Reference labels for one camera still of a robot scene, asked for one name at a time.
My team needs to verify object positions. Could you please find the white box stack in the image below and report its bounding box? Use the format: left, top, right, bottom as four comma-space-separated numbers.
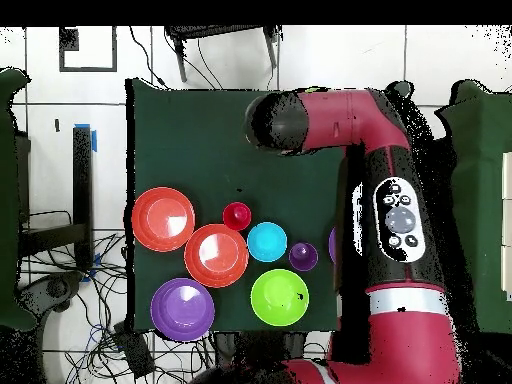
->
501, 151, 512, 301

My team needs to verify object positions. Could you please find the red plastic cup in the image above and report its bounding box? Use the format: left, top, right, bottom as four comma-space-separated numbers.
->
222, 201, 253, 232

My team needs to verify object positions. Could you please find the small blue plastic bowl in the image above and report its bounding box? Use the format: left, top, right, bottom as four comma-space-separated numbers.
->
246, 222, 288, 263

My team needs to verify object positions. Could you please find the large orange plastic bowl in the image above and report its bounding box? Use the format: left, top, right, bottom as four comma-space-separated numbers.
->
131, 186, 196, 253
184, 223, 250, 289

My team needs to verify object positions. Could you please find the purple plastic cup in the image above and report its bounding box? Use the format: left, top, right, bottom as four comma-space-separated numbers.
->
288, 242, 320, 272

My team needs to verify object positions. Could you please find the large green plastic bowl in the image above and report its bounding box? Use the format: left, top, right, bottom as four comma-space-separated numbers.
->
250, 268, 310, 327

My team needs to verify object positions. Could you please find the black metal beam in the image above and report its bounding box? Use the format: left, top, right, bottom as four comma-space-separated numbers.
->
19, 222, 87, 257
72, 125, 94, 269

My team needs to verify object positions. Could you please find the black power strip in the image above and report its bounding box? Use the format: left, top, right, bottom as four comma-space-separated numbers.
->
112, 320, 156, 379

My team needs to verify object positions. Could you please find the dark grey machine base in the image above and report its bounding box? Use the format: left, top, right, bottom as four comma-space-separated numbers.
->
16, 271, 84, 319

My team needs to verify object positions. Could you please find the dark green side table cloth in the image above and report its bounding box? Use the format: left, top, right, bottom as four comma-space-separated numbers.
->
434, 78, 512, 341
0, 67, 38, 332

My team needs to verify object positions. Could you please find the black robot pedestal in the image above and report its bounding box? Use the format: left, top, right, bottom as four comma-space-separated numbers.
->
213, 331, 307, 367

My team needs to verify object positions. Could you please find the thin black floor cable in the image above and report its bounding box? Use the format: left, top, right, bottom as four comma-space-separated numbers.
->
128, 25, 170, 90

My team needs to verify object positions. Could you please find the black metal frame stand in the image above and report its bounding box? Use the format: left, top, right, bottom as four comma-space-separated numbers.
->
164, 25, 282, 84

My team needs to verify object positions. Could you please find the tangle of black cables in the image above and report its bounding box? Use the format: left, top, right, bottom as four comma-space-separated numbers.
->
19, 209, 217, 384

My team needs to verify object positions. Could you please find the black square floor frame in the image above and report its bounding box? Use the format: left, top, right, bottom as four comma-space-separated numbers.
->
58, 26, 118, 73

